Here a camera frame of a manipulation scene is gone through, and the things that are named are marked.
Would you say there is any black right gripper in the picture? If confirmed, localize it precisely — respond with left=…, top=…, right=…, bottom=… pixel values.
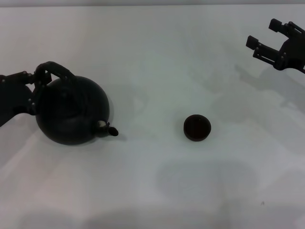
left=245, top=18, right=305, bottom=74

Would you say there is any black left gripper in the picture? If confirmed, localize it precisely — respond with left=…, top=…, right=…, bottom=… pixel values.
left=0, top=69, right=53, bottom=129

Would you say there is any black round teapot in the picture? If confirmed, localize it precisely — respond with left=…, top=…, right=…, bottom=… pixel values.
left=35, top=61, right=119, bottom=146

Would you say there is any dark brown teacup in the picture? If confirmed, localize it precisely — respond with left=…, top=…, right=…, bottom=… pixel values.
left=183, top=114, right=212, bottom=143

